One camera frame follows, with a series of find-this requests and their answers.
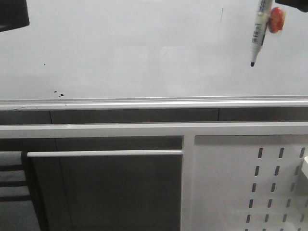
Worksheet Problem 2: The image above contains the white horizontal handle bar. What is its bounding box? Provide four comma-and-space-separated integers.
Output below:
27, 150, 183, 158

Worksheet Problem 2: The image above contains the dark grey panel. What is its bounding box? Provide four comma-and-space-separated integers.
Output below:
29, 136, 183, 231

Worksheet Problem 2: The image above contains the whiteboard with aluminium frame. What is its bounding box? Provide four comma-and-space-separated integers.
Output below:
0, 0, 308, 111

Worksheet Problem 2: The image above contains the white black whiteboard marker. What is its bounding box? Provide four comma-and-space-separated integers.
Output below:
250, 0, 273, 67

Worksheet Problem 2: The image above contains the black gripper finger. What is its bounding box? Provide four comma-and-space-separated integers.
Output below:
275, 0, 308, 13
0, 0, 30, 32

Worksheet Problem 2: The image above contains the red round magnet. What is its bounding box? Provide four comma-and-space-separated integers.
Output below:
268, 7, 286, 34

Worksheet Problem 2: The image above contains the white metal stand frame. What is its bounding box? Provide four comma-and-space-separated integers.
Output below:
0, 122, 308, 231

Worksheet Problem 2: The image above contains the white perforated pegboard panel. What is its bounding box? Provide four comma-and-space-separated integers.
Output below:
191, 135, 308, 231

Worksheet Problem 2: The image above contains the black chair frame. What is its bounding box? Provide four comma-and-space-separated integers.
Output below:
0, 151, 49, 231

